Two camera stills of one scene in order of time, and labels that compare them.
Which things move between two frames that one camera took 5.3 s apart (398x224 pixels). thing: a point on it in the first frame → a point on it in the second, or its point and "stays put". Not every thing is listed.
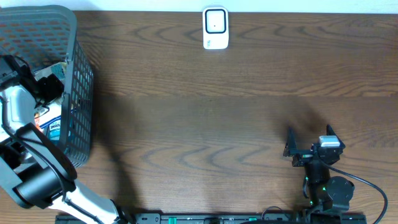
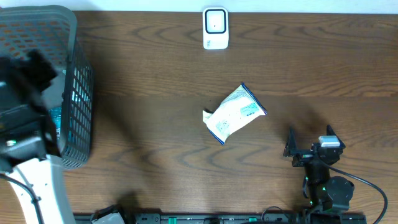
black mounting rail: (212, 219) stays put
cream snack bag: (59, 69) → (239, 109)
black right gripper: (291, 143) stays put
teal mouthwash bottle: (50, 121) stays put
